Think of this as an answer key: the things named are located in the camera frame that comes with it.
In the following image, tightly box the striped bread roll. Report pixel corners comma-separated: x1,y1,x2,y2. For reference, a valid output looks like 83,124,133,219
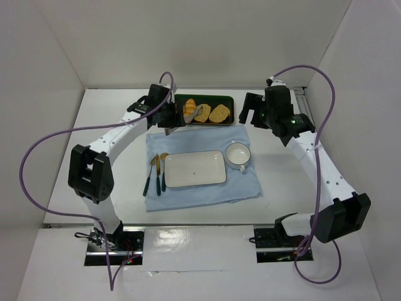
183,98,197,112

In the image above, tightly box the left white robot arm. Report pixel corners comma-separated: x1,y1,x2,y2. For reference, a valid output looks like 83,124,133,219
68,84,203,248

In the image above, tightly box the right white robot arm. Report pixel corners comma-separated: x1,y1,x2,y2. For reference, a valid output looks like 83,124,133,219
239,85,372,243

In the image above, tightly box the left toast slice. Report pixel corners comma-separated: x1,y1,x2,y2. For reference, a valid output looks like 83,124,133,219
194,103,211,123

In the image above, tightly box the toast slice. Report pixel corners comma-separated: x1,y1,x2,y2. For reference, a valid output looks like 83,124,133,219
194,103,211,123
209,104,231,124

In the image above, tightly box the dark green serving tray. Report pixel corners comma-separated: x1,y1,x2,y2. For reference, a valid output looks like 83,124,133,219
175,94,234,126

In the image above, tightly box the right toast slice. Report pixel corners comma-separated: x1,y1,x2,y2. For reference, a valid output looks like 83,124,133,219
209,104,231,124

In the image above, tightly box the white rectangular plate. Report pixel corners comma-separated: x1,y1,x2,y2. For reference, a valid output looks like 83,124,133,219
165,150,227,188

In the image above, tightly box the light blue cloth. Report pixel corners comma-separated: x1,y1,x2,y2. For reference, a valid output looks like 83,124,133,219
145,125,262,212

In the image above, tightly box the gold spoon green handle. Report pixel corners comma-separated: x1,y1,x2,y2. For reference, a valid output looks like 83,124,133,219
160,152,168,192

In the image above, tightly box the gold knife green handle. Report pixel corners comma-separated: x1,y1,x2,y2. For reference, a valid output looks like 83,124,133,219
156,154,161,196

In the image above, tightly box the aluminium rail frame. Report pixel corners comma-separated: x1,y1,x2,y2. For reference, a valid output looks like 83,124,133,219
293,87,309,114

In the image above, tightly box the gold fork green handle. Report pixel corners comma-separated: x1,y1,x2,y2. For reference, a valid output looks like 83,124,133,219
143,154,157,196

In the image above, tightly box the white cup with handle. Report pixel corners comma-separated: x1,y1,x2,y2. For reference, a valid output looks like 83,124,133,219
225,140,251,174

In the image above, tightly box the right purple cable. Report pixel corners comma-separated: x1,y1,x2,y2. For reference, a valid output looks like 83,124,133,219
269,64,342,285

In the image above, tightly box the purple cable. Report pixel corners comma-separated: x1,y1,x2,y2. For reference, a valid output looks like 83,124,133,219
269,64,342,285
19,71,175,292

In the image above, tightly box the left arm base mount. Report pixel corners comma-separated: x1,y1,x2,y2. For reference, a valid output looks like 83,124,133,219
74,228,145,267

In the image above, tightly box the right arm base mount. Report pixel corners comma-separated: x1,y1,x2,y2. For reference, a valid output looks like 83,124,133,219
248,226,304,263

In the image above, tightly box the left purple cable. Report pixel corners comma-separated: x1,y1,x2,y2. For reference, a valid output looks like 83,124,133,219
19,71,175,292

